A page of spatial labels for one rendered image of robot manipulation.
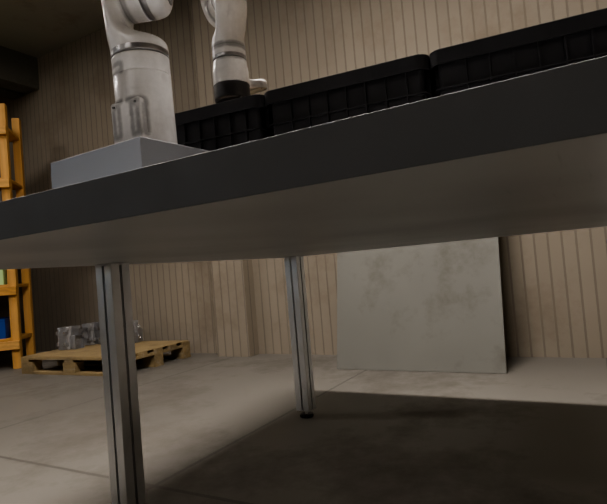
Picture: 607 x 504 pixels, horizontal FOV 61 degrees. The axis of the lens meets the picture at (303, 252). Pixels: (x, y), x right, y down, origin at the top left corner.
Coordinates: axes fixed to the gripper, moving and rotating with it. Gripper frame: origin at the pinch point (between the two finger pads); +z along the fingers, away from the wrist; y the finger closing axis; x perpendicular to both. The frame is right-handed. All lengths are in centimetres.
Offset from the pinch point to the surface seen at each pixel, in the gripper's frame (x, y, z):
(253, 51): 230, -147, -138
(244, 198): -54, 41, 19
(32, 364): 139, -305, 81
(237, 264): 217, -168, 20
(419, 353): 186, -26, 78
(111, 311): 2, -44, 32
